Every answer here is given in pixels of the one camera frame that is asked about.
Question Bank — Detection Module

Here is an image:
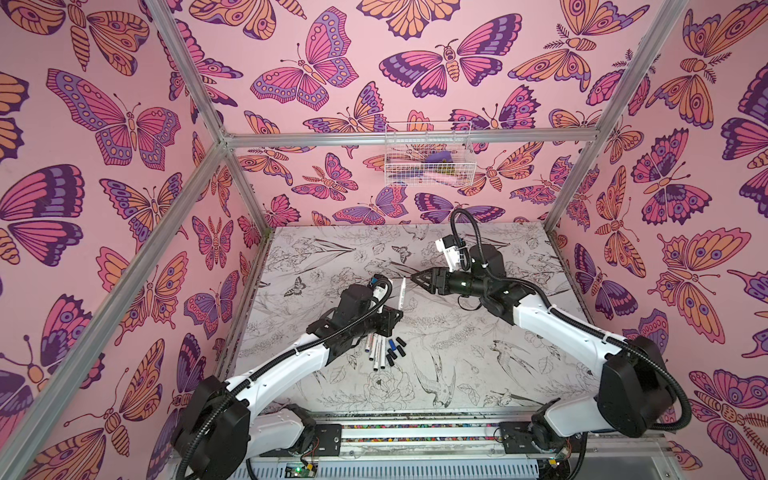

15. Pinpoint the white pen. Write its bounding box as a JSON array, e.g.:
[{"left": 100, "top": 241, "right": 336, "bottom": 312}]
[
  {"left": 397, "top": 277, "right": 407, "bottom": 311},
  {"left": 365, "top": 333, "right": 378, "bottom": 361},
  {"left": 378, "top": 336, "right": 387, "bottom": 370},
  {"left": 373, "top": 335, "right": 384, "bottom": 371}
]

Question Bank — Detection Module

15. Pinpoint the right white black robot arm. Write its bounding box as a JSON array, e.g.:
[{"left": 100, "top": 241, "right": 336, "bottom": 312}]
[{"left": 411, "top": 229, "right": 693, "bottom": 451}]

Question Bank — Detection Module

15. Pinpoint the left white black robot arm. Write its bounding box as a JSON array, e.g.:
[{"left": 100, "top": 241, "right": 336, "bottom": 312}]
[{"left": 171, "top": 275, "right": 403, "bottom": 479}]

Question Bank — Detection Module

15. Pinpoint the green circuit board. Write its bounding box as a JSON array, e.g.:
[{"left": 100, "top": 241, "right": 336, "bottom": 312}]
[{"left": 284, "top": 462, "right": 318, "bottom": 479}]

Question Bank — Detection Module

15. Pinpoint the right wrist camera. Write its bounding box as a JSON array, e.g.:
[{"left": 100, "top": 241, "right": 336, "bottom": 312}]
[{"left": 435, "top": 235, "right": 471, "bottom": 272}]

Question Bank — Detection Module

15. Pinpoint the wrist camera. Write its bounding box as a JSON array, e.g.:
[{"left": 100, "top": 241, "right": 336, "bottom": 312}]
[
  {"left": 369, "top": 274, "right": 391, "bottom": 301},
  {"left": 435, "top": 235, "right": 471, "bottom": 272}
]

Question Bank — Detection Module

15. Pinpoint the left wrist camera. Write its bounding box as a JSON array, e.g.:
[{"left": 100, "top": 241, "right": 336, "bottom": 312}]
[{"left": 369, "top": 274, "right": 391, "bottom": 301}]

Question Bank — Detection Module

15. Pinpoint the white wire basket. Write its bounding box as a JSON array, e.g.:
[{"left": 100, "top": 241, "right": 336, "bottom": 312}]
[{"left": 381, "top": 122, "right": 477, "bottom": 189}]

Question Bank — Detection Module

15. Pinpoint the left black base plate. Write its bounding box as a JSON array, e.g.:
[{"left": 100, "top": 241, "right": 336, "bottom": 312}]
[{"left": 284, "top": 424, "right": 343, "bottom": 457}]

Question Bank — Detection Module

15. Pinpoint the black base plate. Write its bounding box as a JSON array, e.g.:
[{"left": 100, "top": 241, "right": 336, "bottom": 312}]
[
  {"left": 495, "top": 421, "right": 584, "bottom": 457},
  {"left": 284, "top": 424, "right": 343, "bottom": 457}
]

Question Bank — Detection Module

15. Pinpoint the aluminium frame bar back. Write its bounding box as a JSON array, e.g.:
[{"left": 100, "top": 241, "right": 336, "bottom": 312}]
[{"left": 226, "top": 128, "right": 599, "bottom": 149}]

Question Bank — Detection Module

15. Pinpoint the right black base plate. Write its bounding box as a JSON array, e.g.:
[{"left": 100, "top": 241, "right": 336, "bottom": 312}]
[{"left": 495, "top": 421, "right": 584, "bottom": 457}]

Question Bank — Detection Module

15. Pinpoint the white slotted cable duct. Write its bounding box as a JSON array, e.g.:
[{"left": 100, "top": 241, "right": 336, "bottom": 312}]
[{"left": 230, "top": 459, "right": 540, "bottom": 479}]

